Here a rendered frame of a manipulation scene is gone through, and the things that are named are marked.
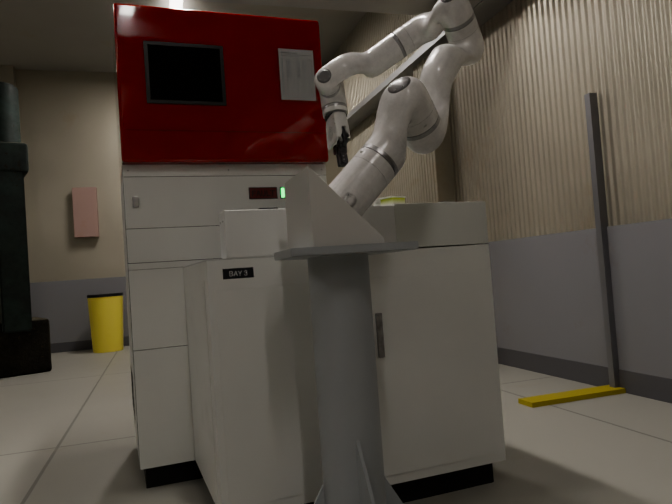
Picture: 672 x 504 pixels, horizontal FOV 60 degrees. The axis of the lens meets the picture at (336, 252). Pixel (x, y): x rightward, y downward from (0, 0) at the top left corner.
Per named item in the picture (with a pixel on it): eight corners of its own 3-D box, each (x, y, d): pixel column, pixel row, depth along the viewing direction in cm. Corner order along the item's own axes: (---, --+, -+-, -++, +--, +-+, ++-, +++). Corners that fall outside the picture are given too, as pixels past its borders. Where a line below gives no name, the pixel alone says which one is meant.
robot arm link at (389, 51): (402, 35, 180) (321, 92, 182) (407, 61, 195) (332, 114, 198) (386, 15, 183) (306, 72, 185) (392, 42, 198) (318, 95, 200)
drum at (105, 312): (127, 347, 739) (124, 292, 741) (125, 351, 699) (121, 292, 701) (92, 350, 727) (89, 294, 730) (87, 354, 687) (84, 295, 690)
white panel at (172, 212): (128, 270, 221) (121, 165, 223) (330, 257, 250) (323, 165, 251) (128, 270, 218) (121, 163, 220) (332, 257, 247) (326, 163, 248)
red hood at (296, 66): (120, 192, 286) (113, 71, 288) (282, 189, 314) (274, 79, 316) (121, 161, 215) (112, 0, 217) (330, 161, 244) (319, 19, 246)
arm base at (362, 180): (372, 233, 147) (416, 180, 151) (316, 181, 144) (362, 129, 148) (350, 240, 165) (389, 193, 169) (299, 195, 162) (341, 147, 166)
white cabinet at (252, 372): (195, 482, 223) (182, 268, 226) (419, 439, 257) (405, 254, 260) (224, 553, 163) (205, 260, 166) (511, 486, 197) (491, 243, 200)
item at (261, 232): (221, 259, 178) (218, 214, 179) (384, 250, 198) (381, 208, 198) (226, 258, 170) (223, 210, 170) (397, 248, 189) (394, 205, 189)
